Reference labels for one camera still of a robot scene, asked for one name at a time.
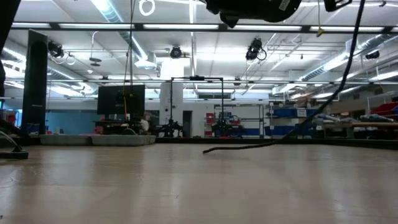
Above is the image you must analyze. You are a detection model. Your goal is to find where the black labelled cable spool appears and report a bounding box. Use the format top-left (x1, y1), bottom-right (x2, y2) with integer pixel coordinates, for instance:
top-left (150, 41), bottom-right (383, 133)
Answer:
top-left (205, 0), bottom-right (303, 24)

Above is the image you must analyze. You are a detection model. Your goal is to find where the black cable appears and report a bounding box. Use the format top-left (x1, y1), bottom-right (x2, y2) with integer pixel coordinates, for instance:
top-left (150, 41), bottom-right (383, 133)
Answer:
top-left (202, 0), bottom-right (366, 154)

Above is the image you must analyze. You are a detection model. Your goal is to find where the blue bin shelf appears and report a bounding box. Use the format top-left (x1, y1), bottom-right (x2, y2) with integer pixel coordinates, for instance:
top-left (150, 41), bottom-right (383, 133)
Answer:
top-left (264, 105), bottom-right (326, 138)

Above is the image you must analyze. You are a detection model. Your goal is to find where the red storage bin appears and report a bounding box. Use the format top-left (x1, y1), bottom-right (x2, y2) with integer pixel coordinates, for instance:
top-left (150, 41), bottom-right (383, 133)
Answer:
top-left (369, 101), bottom-right (398, 118)

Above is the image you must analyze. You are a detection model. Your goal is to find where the wooden workbench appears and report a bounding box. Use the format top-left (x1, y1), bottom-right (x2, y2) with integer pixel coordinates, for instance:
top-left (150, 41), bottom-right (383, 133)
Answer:
top-left (322, 121), bottom-right (398, 139)

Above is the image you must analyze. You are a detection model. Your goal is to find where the black monitor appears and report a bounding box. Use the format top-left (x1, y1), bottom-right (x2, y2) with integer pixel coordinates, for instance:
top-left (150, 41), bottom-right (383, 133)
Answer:
top-left (96, 84), bottom-right (146, 116)

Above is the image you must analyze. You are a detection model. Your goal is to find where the person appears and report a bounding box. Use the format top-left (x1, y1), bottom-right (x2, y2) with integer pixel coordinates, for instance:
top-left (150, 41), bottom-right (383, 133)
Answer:
top-left (139, 115), bottom-right (150, 136)

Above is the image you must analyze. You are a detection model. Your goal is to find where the grey tool tray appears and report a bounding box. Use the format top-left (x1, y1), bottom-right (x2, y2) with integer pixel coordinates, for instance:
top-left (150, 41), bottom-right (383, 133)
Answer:
top-left (39, 134), bottom-right (157, 147)

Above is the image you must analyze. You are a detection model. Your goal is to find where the tall black column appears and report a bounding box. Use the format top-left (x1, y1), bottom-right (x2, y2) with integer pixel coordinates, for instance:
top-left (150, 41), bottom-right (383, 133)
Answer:
top-left (21, 29), bottom-right (49, 138)

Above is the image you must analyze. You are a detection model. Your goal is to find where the black ceiling camera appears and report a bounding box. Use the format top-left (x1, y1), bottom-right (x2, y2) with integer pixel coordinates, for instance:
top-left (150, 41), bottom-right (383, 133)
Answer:
top-left (47, 40), bottom-right (65, 59)
top-left (169, 45), bottom-right (183, 60)
top-left (245, 37), bottom-right (268, 62)

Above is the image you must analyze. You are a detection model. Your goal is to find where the black background station frame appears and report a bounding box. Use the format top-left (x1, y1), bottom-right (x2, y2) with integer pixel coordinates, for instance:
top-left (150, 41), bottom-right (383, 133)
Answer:
top-left (169, 75), bottom-right (225, 138)

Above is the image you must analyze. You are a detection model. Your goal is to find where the white hanging ring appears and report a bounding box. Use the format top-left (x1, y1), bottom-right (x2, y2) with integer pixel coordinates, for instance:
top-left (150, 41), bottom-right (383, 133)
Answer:
top-left (138, 0), bottom-right (156, 17)

